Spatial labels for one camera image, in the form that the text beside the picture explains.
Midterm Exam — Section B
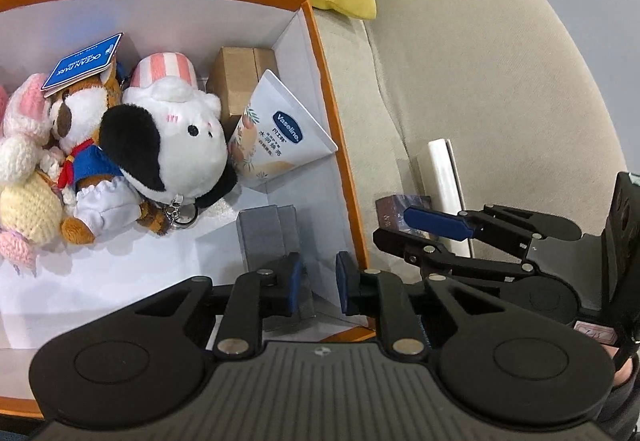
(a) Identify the person's right hand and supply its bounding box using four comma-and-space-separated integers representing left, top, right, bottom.
613, 354, 640, 388

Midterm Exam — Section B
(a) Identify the dark brown small box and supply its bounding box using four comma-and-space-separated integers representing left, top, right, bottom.
376, 194, 434, 236

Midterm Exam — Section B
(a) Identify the white lotion tube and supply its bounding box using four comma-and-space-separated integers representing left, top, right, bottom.
227, 70, 340, 192

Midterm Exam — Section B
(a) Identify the orange cardboard storage box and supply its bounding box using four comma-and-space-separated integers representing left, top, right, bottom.
0, 0, 379, 418

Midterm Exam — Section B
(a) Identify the cow plush with striped hat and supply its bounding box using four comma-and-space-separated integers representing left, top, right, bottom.
97, 52, 239, 223

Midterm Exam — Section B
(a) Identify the beige sofa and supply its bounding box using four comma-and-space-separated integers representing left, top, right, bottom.
0, 0, 640, 322

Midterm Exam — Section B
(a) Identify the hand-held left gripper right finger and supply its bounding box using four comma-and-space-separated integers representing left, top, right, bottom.
336, 251, 508, 357

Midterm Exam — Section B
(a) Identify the brown cardboard box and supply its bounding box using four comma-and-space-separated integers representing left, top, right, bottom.
206, 46, 279, 135

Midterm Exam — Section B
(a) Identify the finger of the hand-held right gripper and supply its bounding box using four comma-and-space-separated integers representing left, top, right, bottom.
404, 204, 583, 248
372, 227, 539, 279

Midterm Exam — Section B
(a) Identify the grey box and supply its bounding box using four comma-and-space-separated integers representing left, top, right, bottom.
237, 204, 317, 333

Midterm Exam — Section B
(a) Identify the crochet bunny doll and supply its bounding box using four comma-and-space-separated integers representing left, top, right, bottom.
0, 74, 67, 273

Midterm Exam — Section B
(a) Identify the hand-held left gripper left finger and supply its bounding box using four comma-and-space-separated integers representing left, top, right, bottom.
132, 252, 303, 357

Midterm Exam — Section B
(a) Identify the fox plush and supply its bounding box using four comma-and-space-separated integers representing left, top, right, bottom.
41, 32, 201, 245

